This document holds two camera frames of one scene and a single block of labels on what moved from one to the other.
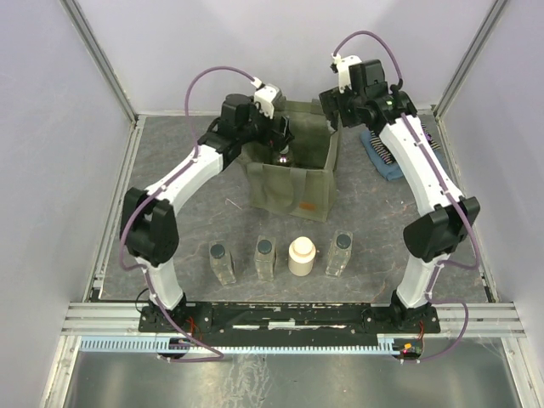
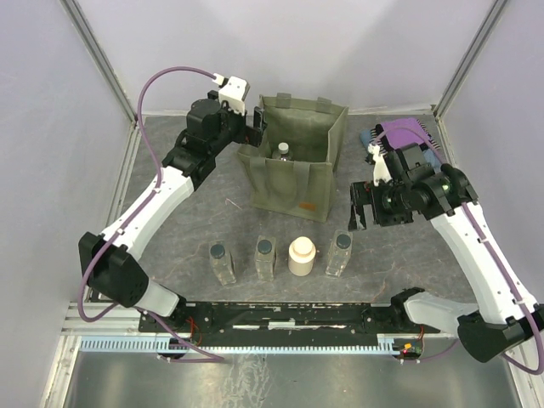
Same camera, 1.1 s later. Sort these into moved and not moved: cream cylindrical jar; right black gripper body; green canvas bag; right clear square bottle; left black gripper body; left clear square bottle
Moved: left black gripper body; right black gripper body
Not moved: left clear square bottle; cream cylindrical jar; right clear square bottle; green canvas bag
